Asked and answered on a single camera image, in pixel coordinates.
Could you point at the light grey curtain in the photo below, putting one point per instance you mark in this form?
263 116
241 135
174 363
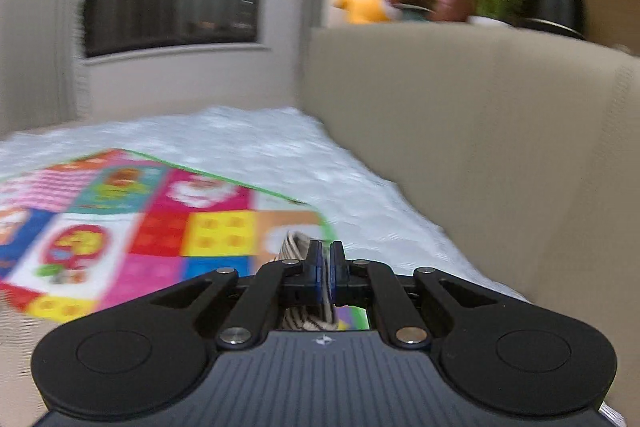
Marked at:
44 80

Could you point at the colourful play mat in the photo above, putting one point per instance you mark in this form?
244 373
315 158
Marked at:
96 231

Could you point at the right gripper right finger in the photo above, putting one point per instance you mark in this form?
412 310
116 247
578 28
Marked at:
373 286

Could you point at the black round appliance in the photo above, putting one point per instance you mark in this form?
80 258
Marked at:
567 18

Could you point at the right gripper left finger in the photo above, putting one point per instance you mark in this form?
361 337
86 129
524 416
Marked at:
277 286

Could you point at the white fluffy blanket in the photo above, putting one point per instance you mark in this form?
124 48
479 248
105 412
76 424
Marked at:
281 150

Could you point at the striped beige garment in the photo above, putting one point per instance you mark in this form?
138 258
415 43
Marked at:
322 315

